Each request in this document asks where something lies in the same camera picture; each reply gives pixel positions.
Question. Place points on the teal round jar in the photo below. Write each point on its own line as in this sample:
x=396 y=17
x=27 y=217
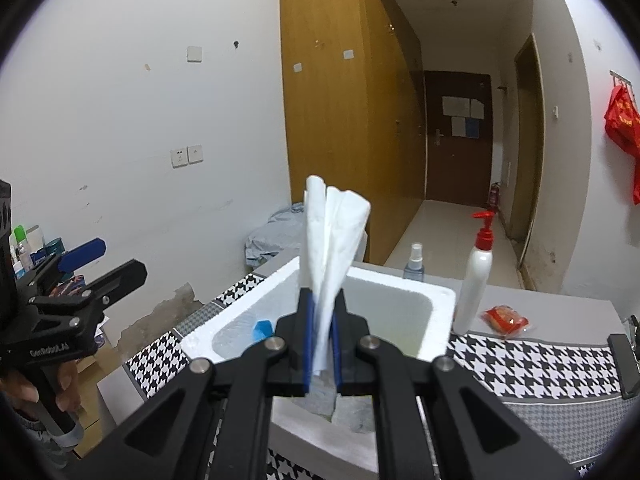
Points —
x=53 y=249

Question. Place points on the wooden wardrobe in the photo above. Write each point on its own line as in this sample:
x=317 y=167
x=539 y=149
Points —
x=340 y=135

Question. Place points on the white wall socket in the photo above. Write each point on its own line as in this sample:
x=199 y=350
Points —
x=178 y=157
x=195 y=154

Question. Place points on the red hanging cloth bag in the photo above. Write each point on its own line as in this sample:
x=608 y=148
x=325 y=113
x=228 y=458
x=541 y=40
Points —
x=622 y=120

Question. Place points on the person's left forearm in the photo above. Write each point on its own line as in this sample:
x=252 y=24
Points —
x=30 y=430

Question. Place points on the clear blue spray bottle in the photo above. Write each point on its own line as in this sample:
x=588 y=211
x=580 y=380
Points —
x=414 y=270

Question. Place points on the red snack packet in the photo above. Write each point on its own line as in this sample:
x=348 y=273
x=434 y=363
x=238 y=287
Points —
x=505 y=320

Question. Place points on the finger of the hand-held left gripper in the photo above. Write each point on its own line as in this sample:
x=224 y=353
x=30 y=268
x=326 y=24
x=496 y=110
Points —
x=82 y=253
x=122 y=277

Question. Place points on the pale blue cloth bundle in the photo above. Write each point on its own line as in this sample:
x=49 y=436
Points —
x=270 y=240

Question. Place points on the white pump lotion bottle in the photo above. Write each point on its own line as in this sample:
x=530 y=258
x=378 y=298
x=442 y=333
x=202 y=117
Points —
x=472 y=285

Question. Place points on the houndstooth table runner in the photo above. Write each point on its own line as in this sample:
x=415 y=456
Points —
x=525 y=360

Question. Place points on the red fire extinguisher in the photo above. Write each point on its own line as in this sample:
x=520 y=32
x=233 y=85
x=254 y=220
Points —
x=494 y=197

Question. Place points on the wooden side door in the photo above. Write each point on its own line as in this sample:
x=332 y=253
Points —
x=530 y=160

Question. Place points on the metal wall hook rack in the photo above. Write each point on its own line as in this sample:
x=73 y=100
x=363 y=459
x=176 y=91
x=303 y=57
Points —
x=620 y=79

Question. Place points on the black smartphone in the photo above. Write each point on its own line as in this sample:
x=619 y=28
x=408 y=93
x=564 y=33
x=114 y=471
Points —
x=622 y=360

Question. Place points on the green cap bottle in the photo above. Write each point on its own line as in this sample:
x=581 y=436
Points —
x=21 y=240

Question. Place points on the white tissue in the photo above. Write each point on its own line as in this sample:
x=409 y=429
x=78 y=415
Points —
x=330 y=240

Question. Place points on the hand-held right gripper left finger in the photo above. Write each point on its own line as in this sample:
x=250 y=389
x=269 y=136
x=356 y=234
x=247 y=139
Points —
x=308 y=345

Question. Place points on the white wall switch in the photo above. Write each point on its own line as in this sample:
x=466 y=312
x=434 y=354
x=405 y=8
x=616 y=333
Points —
x=194 y=53

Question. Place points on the dark brown entrance door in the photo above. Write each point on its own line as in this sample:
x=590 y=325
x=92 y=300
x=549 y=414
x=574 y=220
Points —
x=455 y=170

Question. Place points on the white foam box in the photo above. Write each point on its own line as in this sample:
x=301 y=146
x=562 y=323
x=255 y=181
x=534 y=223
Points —
x=400 y=320

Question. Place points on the person's left hand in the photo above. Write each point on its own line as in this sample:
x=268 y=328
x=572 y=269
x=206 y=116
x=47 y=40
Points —
x=68 y=385

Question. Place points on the white paper notice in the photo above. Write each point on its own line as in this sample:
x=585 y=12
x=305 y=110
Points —
x=477 y=109
x=456 y=106
x=458 y=126

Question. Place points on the blue paper notice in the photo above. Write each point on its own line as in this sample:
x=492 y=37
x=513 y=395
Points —
x=472 y=127

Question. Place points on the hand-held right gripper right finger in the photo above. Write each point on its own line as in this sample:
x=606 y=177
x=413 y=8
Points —
x=336 y=355

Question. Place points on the grey sock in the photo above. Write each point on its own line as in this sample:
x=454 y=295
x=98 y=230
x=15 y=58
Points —
x=350 y=415

